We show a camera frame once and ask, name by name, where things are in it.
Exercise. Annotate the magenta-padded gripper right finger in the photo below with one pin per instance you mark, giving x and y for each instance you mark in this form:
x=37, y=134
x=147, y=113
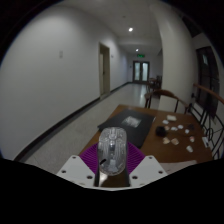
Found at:
x=146, y=168

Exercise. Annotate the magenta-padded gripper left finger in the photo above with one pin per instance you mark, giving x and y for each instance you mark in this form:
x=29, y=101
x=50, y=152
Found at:
x=75, y=168

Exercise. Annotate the transparent computer mouse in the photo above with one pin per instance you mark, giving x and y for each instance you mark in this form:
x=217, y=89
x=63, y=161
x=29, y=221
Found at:
x=112, y=151

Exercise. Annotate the small tan packet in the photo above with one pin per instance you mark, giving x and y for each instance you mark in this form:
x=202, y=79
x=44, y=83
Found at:
x=166, y=140
x=174, y=141

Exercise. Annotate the small black box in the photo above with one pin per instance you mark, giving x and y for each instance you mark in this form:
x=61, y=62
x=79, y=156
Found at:
x=161, y=131

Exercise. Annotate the small white packet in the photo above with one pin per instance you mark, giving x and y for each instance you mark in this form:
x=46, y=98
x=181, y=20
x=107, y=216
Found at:
x=165, y=122
x=180, y=126
x=187, y=131
x=189, y=148
x=174, y=128

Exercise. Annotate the small reddish packet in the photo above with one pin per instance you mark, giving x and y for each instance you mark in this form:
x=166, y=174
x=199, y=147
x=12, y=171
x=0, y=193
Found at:
x=192, y=139

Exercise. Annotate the flat white box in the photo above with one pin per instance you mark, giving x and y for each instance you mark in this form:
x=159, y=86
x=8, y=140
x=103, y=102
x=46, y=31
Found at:
x=171, y=117

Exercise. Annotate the black railing with wooden handrail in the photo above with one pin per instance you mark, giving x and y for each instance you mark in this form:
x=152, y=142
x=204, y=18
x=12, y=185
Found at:
x=210, y=126

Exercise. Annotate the wooden armchair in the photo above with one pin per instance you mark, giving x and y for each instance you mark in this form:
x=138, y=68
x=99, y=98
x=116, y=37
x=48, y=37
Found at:
x=166, y=93

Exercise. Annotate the small dark wooden chair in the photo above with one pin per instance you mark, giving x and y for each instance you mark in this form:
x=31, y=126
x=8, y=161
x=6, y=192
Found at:
x=155, y=83

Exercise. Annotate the glazed double door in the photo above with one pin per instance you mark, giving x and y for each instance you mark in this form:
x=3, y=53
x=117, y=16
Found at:
x=141, y=71

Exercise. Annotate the pale side door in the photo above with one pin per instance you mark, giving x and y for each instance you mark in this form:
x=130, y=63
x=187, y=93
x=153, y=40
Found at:
x=104, y=71

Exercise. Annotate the dark framed window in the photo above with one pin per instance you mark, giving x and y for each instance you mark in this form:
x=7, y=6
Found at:
x=208, y=80

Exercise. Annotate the green exit sign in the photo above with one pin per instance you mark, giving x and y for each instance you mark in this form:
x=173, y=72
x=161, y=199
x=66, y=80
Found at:
x=140, y=55

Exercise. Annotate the round ceiling light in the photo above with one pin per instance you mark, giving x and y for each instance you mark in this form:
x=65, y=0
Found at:
x=130, y=29
x=136, y=50

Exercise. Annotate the white wall switch plate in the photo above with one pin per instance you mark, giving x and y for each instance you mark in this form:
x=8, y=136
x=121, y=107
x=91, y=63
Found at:
x=61, y=54

